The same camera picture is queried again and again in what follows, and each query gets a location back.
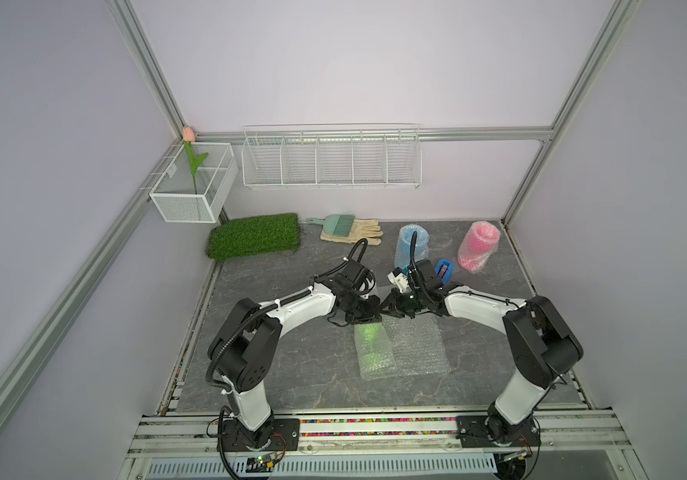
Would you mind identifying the bubble wrap sheet stack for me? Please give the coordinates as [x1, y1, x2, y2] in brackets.
[375, 314, 451, 380]

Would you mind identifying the green plastic wine glass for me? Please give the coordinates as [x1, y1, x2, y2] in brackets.
[355, 323, 395, 380]

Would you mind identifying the blue tape dispenser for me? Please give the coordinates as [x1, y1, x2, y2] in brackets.
[435, 259, 455, 285]

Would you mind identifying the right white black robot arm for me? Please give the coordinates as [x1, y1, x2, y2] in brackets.
[381, 260, 585, 446]

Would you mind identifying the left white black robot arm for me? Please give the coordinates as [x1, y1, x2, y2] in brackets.
[204, 258, 381, 450]

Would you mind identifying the beige cloth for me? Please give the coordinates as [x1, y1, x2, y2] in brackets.
[320, 219, 383, 246]

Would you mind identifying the green artificial grass mat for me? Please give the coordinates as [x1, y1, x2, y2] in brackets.
[205, 213, 300, 261]

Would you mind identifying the artificial pink tulip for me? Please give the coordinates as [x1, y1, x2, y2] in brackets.
[182, 126, 209, 194]

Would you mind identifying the long white wire shelf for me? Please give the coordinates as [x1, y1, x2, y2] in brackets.
[241, 123, 423, 189]

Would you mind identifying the small white wire basket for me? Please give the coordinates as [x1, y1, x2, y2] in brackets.
[149, 142, 239, 224]

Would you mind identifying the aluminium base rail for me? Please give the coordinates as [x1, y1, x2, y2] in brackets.
[119, 409, 647, 479]

